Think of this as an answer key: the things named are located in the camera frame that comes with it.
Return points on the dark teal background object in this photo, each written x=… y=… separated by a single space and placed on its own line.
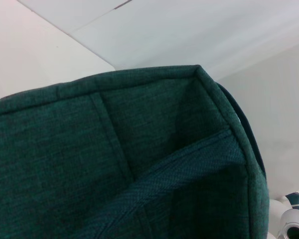
x=296 y=199

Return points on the dark teal insulated lunch bag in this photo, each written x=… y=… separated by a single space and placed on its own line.
x=114 y=161

